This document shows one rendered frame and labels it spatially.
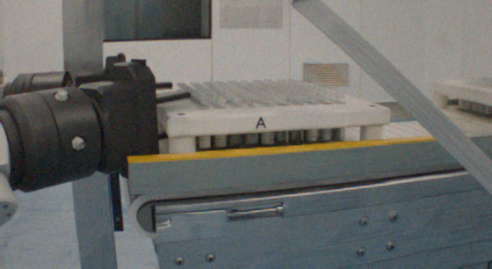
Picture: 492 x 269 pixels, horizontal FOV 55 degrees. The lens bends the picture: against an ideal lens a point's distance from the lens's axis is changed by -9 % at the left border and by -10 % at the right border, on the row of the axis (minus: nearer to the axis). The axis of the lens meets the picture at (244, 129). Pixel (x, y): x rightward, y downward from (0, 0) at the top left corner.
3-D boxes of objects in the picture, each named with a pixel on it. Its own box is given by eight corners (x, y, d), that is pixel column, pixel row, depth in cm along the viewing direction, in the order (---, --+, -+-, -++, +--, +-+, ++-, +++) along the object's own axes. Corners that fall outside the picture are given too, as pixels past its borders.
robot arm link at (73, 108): (114, 57, 55) (14, 69, 46) (170, 59, 48) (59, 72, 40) (121, 170, 57) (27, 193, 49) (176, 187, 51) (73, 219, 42)
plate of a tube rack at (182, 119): (307, 95, 79) (307, 81, 79) (390, 125, 56) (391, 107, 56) (146, 101, 73) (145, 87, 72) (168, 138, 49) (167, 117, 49)
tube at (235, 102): (239, 164, 57) (239, 96, 56) (244, 167, 56) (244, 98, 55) (227, 165, 57) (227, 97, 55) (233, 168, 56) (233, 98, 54)
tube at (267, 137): (271, 162, 58) (271, 95, 57) (274, 165, 57) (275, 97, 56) (260, 163, 58) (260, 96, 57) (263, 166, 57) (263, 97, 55)
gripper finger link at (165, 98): (194, 100, 56) (149, 108, 52) (176, 98, 58) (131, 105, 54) (194, 85, 56) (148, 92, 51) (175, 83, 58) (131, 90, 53)
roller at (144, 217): (138, 236, 49) (135, 203, 49) (123, 164, 75) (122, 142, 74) (171, 233, 50) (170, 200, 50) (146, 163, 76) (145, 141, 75)
